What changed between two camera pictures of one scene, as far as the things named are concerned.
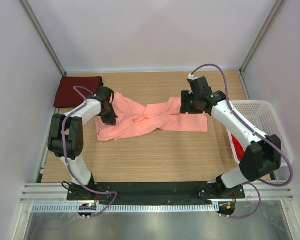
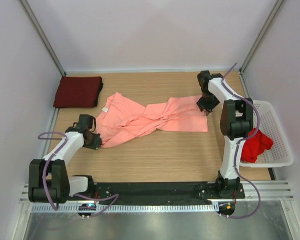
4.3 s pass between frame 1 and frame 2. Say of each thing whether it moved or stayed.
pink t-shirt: stayed
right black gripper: moved
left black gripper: moved
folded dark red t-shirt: stayed
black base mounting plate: stayed
